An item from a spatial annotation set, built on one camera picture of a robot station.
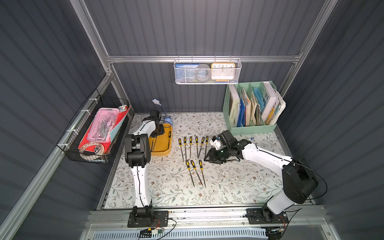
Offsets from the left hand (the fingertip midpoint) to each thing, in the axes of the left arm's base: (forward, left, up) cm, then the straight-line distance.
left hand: (157, 132), depth 106 cm
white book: (+7, -77, +19) cm, 80 cm away
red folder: (-28, +14, +26) cm, 41 cm away
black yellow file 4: (-9, -32, -2) cm, 34 cm away
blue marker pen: (-5, -67, -1) cm, 68 cm away
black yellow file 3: (-9, -25, -2) cm, 26 cm away
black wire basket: (-31, +20, +25) cm, 45 cm away
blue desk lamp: (+6, -7, +7) cm, 12 cm away
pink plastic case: (-18, +18, +29) cm, 39 cm away
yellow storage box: (-10, -4, -1) cm, 11 cm away
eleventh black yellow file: (-27, -32, -2) cm, 42 cm away
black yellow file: (-27, -24, -2) cm, 36 cm away
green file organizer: (+4, -63, +19) cm, 66 cm away
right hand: (-26, -35, +9) cm, 45 cm away
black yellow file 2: (-26, -27, -2) cm, 38 cm away
